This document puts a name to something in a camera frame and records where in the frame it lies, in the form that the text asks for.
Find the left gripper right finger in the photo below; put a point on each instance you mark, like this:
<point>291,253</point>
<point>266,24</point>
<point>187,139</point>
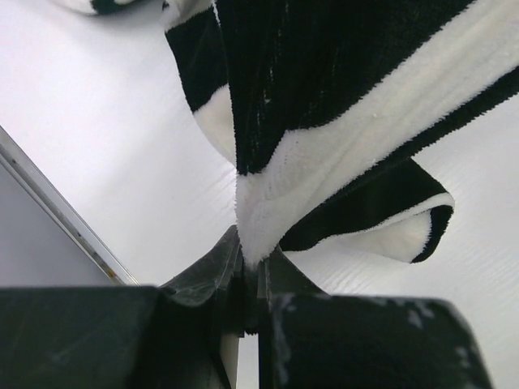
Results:
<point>311,339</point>

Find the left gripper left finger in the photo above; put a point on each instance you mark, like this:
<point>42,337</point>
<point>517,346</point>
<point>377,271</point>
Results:
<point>184,334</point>

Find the black white striped pillowcase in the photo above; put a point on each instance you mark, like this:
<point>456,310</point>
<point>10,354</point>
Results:
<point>322,105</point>

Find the aluminium frame rail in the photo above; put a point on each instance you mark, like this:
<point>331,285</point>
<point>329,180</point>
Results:
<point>40,189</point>

